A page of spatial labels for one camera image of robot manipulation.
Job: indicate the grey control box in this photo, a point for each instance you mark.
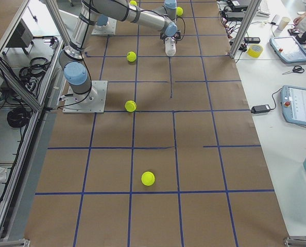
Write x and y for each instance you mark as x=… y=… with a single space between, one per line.
x=21 y=37

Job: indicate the aluminium frame post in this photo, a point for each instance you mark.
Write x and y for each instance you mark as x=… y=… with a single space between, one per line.
x=250 y=13
x=54 y=11

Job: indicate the tennis ball with black lettering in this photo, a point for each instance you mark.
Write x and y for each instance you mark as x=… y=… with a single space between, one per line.
x=131 y=56

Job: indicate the paper cup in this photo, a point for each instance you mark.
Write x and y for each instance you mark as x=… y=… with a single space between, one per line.
x=283 y=23

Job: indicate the lower teach pendant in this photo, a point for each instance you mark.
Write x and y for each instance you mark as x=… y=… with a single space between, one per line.
x=293 y=104

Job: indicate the black power adapter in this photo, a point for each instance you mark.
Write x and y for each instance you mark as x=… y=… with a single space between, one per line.
x=258 y=109

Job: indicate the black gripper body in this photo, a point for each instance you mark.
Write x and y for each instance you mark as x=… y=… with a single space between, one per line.
x=165 y=39

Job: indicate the yellow tape roll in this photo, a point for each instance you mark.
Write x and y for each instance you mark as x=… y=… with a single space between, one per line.
x=255 y=50

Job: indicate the yellow tennis ball right edge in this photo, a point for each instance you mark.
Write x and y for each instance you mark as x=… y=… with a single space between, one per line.
x=179 y=11

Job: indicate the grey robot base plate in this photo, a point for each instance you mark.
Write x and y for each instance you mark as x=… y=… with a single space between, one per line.
x=94 y=103

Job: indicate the white blue tennis ball can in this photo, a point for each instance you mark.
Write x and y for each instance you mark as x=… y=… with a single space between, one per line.
x=170 y=46

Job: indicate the teach pendant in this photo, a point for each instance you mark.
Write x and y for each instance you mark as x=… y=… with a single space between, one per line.
x=293 y=104
x=288 y=49

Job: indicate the yellow tennis ball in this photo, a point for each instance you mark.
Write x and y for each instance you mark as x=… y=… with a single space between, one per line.
x=148 y=178
x=133 y=2
x=130 y=106

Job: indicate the aluminium frame post right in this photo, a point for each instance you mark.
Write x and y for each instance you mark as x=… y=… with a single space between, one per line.
x=250 y=13

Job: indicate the upper teach pendant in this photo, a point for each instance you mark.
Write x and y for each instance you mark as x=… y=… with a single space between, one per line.
x=288 y=49

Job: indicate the far yellow tennis ball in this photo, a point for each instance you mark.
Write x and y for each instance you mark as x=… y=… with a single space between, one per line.
x=133 y=2

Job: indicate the near yellow tennis ball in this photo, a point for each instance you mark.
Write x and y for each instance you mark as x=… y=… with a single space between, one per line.
x=148 y=178

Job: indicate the yellow tennis ball lower left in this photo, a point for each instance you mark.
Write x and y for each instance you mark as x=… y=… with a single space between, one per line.
x=130 y=106

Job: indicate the black remote device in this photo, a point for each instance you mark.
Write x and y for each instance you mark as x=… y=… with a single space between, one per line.
x=252 y=40

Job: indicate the black handled scissors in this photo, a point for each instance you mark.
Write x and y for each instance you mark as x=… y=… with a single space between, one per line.
x=296 y=69

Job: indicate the aluminium frame post left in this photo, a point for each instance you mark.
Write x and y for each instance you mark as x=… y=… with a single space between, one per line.
x=54 y=11

